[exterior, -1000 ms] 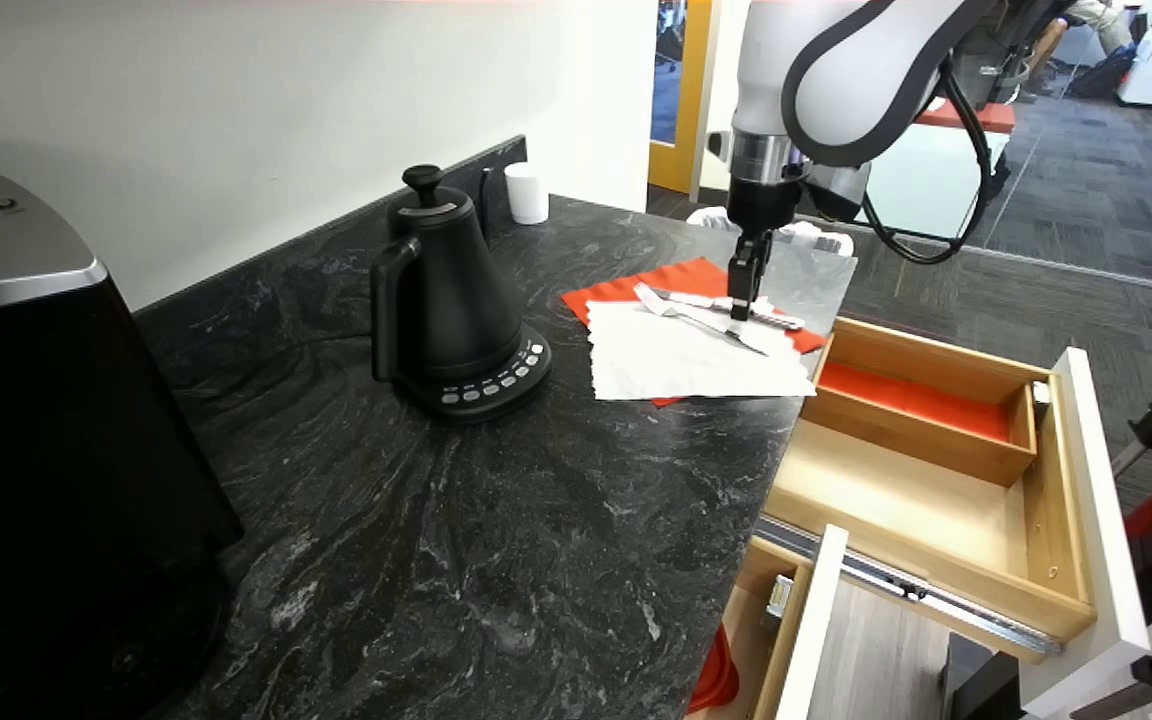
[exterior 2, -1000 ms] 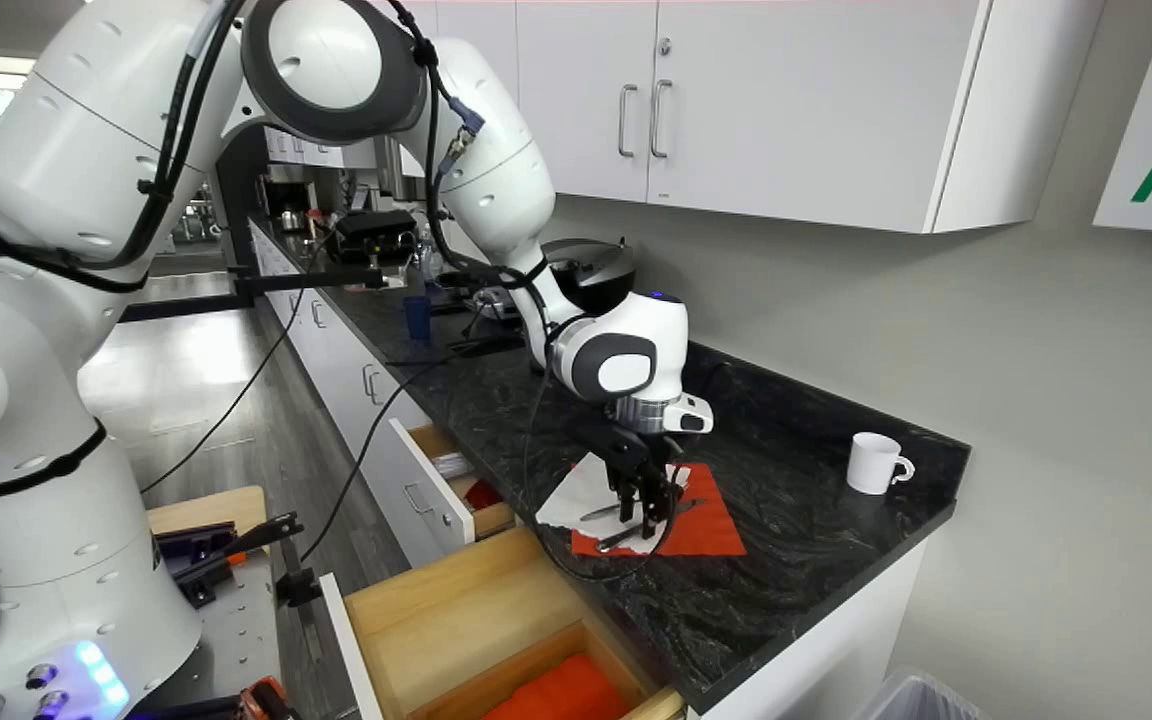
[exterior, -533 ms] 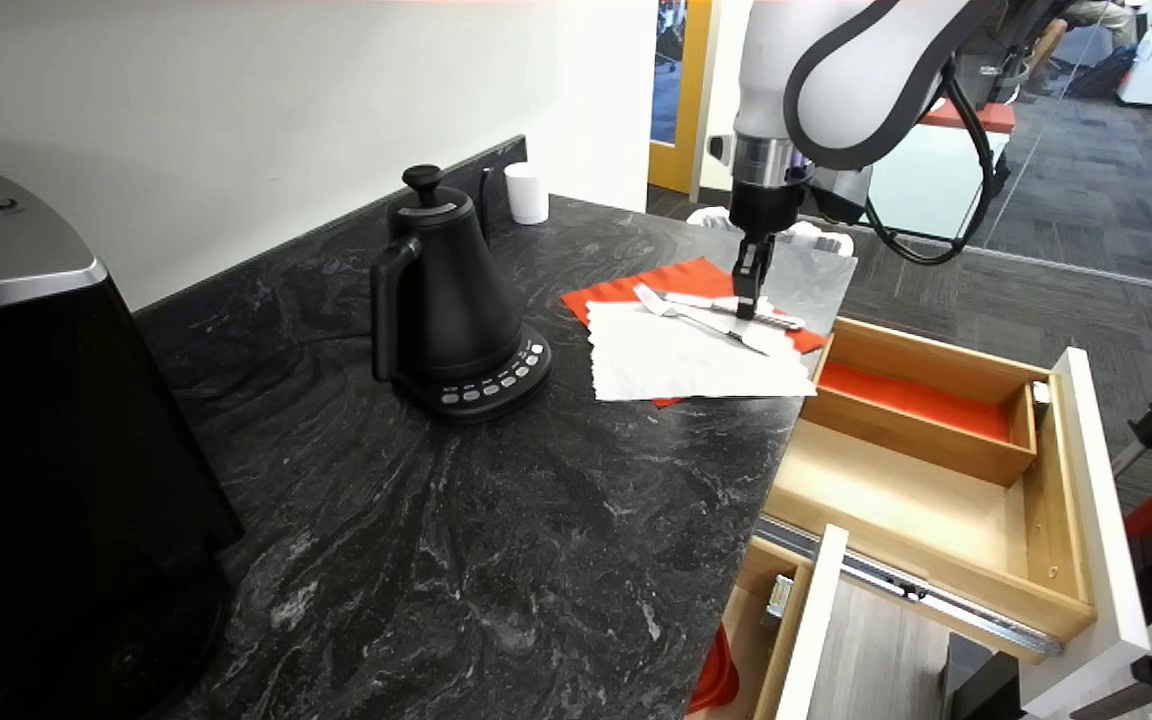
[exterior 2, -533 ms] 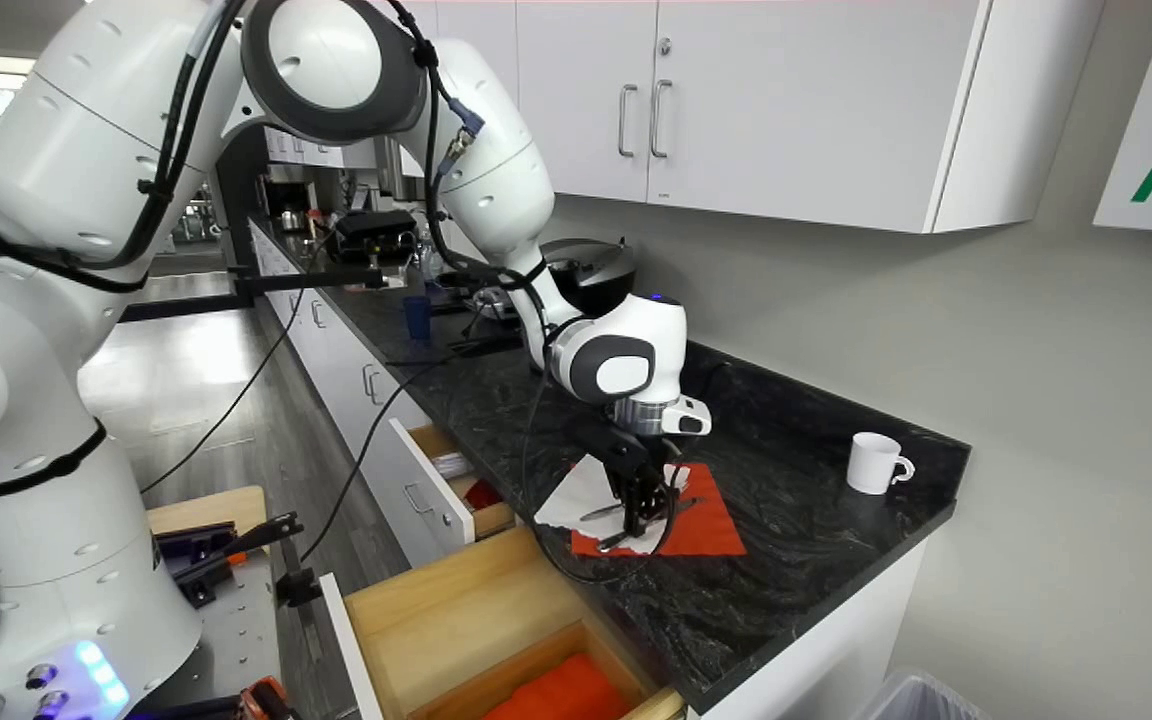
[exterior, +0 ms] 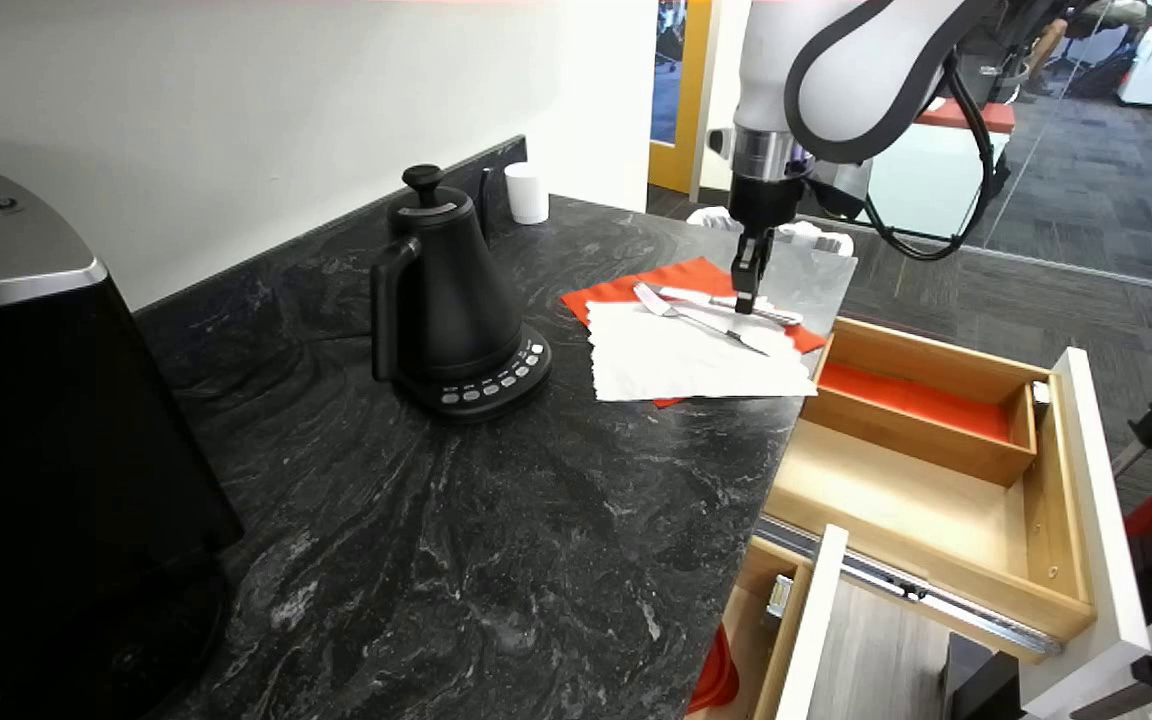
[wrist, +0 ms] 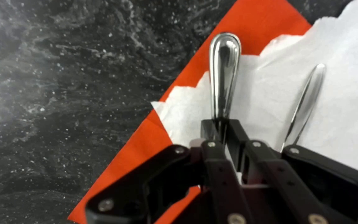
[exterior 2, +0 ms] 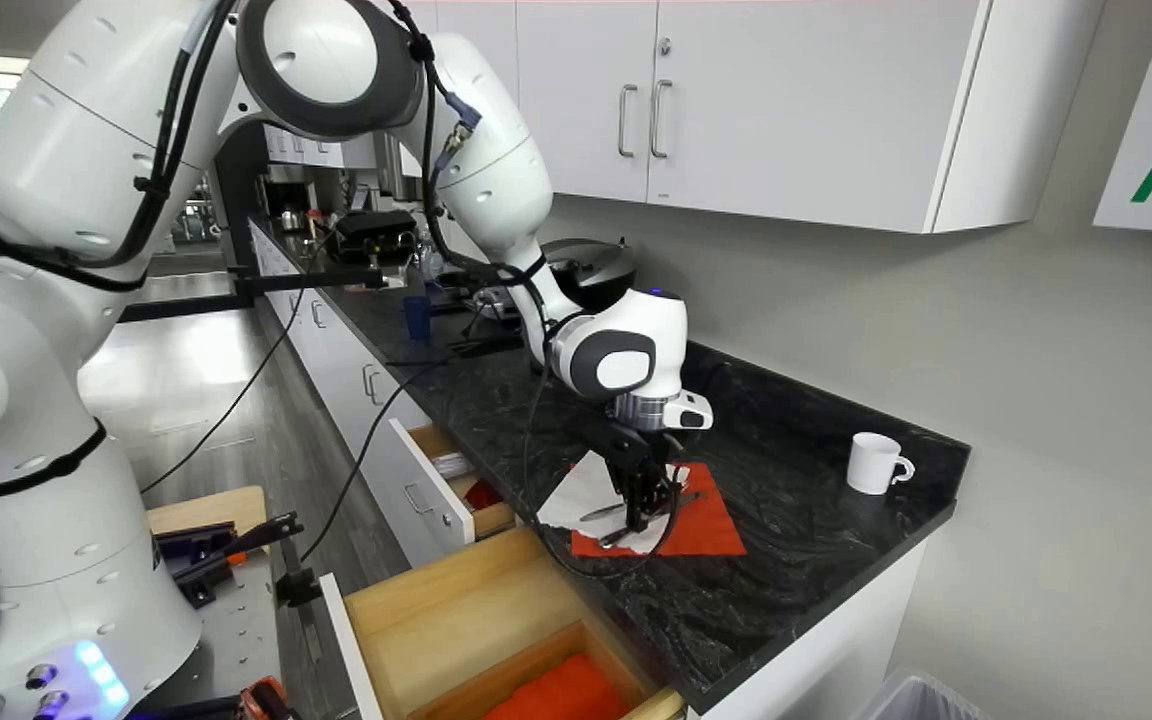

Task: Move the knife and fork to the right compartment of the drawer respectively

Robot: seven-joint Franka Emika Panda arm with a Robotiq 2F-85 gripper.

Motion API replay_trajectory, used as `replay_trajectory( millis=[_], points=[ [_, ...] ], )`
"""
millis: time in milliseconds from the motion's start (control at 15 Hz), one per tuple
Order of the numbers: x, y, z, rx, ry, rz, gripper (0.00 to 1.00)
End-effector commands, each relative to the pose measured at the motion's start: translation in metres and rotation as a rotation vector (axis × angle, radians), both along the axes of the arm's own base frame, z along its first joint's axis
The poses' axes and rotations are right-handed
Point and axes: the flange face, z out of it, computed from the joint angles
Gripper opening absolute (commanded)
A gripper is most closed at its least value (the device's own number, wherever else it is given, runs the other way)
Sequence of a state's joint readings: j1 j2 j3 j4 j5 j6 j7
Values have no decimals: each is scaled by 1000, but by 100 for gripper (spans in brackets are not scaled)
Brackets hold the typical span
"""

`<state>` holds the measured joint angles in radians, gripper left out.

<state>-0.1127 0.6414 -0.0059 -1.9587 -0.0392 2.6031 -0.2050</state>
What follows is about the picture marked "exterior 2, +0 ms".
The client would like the white mug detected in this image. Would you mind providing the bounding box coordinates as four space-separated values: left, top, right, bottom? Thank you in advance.
846 430 921 501

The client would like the trash bin with plastic bag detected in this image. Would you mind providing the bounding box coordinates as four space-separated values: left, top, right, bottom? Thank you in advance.
859 670 996 720

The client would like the white wall cabinet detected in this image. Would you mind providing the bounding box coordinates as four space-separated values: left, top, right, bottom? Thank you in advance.
271 0 1107 242

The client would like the wooden board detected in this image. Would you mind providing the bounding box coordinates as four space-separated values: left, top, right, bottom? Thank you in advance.
144 482 277 543

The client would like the silver cabinet door handle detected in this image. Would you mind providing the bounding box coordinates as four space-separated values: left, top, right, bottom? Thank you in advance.
645 77 676 164
613 82 645 164

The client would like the large open wooden drawer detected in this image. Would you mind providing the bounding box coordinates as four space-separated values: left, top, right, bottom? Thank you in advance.
317 526 695 720

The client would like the black hanging cable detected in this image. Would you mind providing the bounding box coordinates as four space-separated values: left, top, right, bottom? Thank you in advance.
132 283 317 501

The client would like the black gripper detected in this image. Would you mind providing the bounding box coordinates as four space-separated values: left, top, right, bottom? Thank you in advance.
594 421 687 535

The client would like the small open wooden drawer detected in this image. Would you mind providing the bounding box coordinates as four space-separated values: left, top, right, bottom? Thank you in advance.
385 411 520 574

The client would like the white base cabinet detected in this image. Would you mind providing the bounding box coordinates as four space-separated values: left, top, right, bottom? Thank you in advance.
244 218 937 720

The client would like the black orange clamp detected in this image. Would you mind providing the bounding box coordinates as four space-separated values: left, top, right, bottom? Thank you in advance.
147 508 308 609

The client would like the black silver coffee machine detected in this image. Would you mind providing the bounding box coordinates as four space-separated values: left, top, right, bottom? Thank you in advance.
205 111 423 293

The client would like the white paper napkin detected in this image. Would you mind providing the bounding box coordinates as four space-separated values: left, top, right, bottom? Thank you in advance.
533 443 676 566

